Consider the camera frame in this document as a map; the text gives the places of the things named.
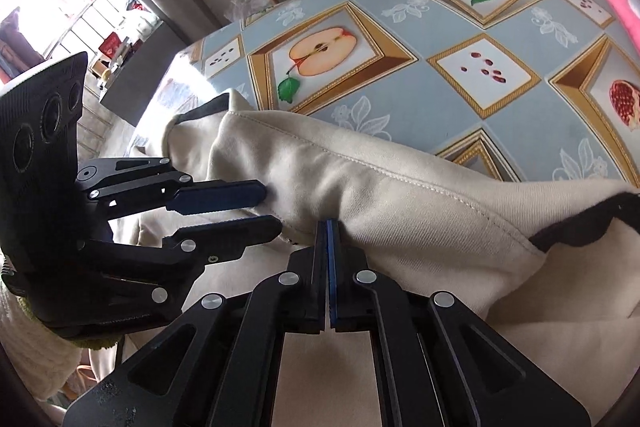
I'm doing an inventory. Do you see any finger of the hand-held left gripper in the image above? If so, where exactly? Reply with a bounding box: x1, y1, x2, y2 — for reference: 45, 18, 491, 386
82, 215, 283, 305
75, 158, 267, 220

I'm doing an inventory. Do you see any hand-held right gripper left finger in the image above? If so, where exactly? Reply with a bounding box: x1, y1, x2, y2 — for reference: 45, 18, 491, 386
62, 219, 328, 427

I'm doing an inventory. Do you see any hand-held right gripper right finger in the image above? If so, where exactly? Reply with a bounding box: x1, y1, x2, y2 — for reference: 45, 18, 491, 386
327, 219, 588, 427

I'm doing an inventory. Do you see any cream zip jacket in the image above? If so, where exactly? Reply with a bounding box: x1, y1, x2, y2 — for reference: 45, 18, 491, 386
80, 88, 640, 427

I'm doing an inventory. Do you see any dark grey cabinet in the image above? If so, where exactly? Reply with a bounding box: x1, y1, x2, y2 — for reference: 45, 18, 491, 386
98, 21, 188, 128

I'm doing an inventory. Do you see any clear plastic bag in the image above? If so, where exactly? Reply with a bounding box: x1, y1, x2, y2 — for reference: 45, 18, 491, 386
222, 0, 281, 25

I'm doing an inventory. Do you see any fruit print tablecloth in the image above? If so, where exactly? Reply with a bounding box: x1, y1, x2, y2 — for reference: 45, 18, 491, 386
127, 0, 640, 188

